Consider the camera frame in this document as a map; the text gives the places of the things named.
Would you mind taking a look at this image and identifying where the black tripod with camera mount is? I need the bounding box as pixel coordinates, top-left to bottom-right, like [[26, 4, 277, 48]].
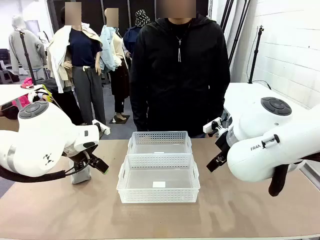
[[248, 24, 265, 85]]

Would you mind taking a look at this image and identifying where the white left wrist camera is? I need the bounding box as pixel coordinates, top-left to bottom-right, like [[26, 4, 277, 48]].
[[91, 119, 111, 136]]

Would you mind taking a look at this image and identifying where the silver pendant necklace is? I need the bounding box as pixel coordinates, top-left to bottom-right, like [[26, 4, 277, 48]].
[[174, 34, 185, 63]]

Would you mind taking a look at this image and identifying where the pink cloth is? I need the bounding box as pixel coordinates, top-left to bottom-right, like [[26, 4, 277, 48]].
[[20, 77, 35, 90]]

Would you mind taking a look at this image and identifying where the person in black hoodie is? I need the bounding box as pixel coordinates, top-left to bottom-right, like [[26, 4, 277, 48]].
[[129, 12, 231, 139]]

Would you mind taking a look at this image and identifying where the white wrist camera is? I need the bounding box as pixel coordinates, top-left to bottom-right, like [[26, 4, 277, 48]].
[[202, 117, 226, 137], [91, 119, 111, 136]]

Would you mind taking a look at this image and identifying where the mannequin with bucket hat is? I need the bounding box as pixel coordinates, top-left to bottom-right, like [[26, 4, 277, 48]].
[[122, 9, 152, 61]]

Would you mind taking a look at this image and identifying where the white perforated plastic basket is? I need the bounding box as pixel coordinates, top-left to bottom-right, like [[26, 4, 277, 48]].
[[126, 130, 193, 156], [116, 153, 201, 204]]

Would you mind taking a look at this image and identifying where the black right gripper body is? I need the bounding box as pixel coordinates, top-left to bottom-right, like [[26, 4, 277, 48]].
[[215, 134, 231, 157]]

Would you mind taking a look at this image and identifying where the black right arm cable sleeve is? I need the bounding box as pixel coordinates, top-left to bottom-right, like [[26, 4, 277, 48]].
[[268, 152, 320, 197]]

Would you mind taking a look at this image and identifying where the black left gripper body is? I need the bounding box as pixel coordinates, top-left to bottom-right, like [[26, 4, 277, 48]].
[[63, 144, 99, 164]]

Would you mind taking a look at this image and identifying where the black cable on table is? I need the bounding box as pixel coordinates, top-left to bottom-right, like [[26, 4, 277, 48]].
[[249, 79, 272, 90]]

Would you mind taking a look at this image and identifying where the black arm cable sleeve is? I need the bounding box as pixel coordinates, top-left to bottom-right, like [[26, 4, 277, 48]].
[[268, 152, 320, 197], [0, 159, 91, 183]]

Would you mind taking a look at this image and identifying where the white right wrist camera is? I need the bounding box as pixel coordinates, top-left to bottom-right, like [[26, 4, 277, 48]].
[[202, 117, 226, 137]]

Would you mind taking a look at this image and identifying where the mannequin with light blue shirt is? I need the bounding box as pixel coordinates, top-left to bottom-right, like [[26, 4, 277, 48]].
[[99, 8, 131, 122]]

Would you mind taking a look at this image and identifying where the black left arm cable sleeve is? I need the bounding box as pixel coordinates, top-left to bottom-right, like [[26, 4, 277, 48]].
[[0, 159, 91, 183]]

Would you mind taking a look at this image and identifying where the black tripod pole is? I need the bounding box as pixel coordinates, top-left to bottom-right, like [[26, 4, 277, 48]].
[[19, 30, 37, 86]]

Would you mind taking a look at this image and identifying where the grey CAMPUS pencil pouch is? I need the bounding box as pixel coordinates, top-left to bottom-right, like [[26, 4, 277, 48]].
[[69, 159, 92, 185]]

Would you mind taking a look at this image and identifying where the black office chair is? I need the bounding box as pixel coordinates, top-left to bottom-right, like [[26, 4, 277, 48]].
[[0, 48, 12, 66]]

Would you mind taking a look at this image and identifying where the large white table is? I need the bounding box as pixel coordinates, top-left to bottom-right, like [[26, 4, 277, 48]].
[[223, 81, 311, 118]]

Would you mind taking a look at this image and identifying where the pink garment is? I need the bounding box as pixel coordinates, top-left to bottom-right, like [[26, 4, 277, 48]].
[[11, 93, 33, 111]]

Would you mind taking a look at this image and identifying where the mannequin with grey hoodie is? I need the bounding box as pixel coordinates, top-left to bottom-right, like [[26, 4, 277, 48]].
[[8, 14, 48, 78]]

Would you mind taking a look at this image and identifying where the green broom and dustpan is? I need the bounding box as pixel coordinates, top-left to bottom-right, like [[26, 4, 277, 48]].
[[41, 84, 55, 103]]

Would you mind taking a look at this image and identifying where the black mannequin base plate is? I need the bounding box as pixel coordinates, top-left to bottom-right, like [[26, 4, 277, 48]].
[[109, 114, 131, 125]]

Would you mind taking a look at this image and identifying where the mannequin with navy shirt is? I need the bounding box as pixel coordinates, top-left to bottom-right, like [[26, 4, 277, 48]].
[[47, 6, 111, 126]]

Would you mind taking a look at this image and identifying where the black light stand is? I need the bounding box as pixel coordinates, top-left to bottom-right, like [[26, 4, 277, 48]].
[[227, 0, 252, 68], [219, 0, 235, 30]]

